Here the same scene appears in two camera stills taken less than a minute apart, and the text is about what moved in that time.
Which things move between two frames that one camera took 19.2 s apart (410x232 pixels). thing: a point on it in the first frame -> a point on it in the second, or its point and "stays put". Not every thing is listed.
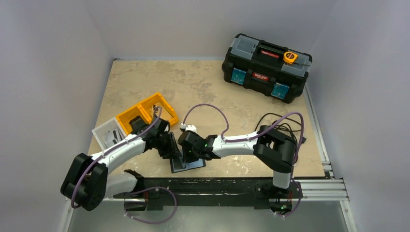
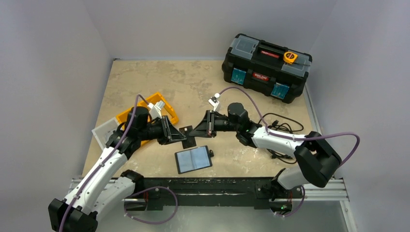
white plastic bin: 109,133 stays put
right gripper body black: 186,153 -> 211,122
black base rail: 203,192 stays put
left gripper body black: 164,145 -> 155,131
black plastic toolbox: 259,65 stays put
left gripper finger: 176,151 -> 171,133
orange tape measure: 289,57 stays put
